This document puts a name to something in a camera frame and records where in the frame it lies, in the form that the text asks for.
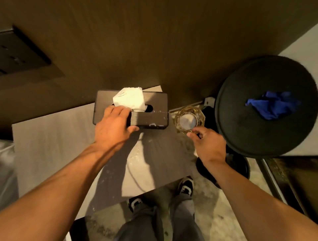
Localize dark wooden tissue box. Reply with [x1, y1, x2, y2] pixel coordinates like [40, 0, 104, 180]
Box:
[93, 90, 169, 130]

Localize grey trousers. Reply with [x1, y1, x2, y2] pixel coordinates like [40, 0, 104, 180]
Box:
[114, 193, 205, 241]

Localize white bedding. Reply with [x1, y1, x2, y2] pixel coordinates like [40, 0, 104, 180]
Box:
[0, 140, 19, 212]

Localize blue crumpled cloth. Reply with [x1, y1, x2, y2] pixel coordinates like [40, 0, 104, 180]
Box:
[245, 91, 302, 121]

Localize black round stool base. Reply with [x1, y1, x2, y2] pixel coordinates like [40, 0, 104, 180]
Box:
[195, 146, 250, 190]

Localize person's right black white shoe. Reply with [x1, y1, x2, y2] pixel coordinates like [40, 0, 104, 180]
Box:
[177, 176, 194, 197]

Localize person's right forearm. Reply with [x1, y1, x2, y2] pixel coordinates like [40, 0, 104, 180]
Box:
[202, 158, 318, 241]

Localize clear faceted glass tumbler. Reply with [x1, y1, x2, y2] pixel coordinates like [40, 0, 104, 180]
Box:
[174, 106, 206, 135]

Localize person's left hand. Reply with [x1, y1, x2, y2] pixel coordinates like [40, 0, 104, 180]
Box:
[94, 105, 140, 152]

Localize person's left forearm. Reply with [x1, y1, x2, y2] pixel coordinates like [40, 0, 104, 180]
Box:
[0, 143, 117, 241]

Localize white paper tissue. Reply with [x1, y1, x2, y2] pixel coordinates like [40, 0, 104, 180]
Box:
[112, 87, 147, 112]

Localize person's left black white shoe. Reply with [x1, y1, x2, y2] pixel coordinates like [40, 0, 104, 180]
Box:
[126, 196, 144, 213]

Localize dark metal frame rail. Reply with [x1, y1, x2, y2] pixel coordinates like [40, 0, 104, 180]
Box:
[257, 157, 318, 217]

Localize grey metal bracket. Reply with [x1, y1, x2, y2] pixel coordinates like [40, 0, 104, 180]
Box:
[203, 96, 216, 109]

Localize black wall panel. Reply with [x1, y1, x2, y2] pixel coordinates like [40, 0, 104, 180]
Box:
[0, 25, 65, 78]

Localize person's right hand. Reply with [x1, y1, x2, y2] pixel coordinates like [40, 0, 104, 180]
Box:
[186, 126, 227, 166]

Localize black round stool seat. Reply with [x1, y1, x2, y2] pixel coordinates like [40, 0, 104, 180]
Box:
[215, 55, 318, 159]

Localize person's black white shoe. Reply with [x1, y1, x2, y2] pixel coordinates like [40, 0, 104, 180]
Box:
[177, 176, 194, 197]
[126, 196, 144, 213]

